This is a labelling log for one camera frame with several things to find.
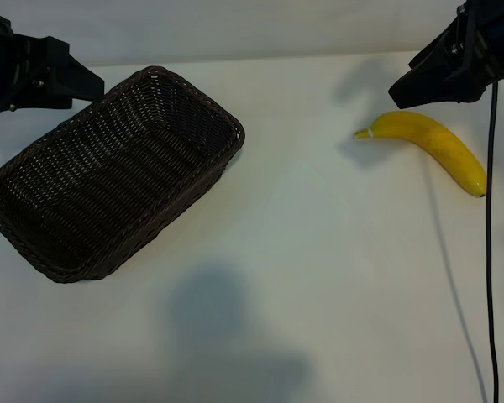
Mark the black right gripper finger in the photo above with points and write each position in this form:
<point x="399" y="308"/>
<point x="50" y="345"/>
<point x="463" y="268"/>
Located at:
<point x="443" y="48"/>
<point x="437" y="86"/>

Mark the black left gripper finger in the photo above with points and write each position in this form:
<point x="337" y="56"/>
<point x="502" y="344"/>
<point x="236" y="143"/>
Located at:
<point x="42" y="92"/>
<point x="73" y="73"/>

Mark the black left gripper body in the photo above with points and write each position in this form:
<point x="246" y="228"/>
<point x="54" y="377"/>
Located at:
<point x="2" y="63"/>

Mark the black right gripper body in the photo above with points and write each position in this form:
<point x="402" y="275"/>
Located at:
<point x="502" y="38"/>

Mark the yellow banana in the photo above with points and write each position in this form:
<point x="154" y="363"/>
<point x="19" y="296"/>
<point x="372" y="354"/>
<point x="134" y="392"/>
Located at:
<point x="441" y="140"/>

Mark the dark brown woven basket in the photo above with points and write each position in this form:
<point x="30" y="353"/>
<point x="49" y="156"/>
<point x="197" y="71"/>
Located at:
<point x="109" y="176"/>

